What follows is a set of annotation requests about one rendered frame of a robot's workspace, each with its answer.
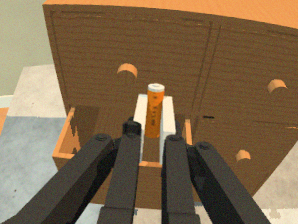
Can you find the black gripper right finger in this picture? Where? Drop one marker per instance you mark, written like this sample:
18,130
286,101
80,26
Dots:
223,196

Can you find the orange aa battery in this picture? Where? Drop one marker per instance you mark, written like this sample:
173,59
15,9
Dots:
154,110

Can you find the brown wooden drawer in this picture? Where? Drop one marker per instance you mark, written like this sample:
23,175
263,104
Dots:
83,122
249,180
244,71
266,142
101,54

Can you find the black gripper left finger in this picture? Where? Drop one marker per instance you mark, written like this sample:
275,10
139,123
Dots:
65,196

